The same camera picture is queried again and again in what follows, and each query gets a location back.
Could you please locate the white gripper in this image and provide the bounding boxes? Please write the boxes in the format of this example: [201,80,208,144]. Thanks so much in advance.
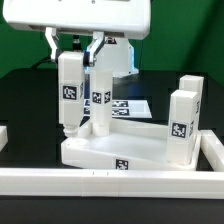
[2,0,151,67]

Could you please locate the white desk top tray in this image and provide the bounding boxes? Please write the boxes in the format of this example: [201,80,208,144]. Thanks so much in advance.
[61,119,201,171]

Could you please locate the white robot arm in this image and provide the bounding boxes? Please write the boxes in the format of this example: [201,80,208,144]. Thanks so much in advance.
[3,0,151,77]

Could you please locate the tag sheet on table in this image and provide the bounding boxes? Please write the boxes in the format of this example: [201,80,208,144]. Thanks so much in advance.
[82,98,153,119]

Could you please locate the white left fence piece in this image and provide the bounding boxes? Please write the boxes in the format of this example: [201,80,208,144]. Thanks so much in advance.
[0,126,8,152]

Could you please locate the white front fence bar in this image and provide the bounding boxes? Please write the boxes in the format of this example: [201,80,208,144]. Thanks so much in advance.
[0,168,224,199]

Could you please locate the white fence bar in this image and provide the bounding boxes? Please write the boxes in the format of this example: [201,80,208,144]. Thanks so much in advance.
[0,168,224,199]
[201,130,224,172]

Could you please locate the white right fence bar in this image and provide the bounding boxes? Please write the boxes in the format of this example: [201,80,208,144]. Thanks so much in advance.
[201,130,224,172]

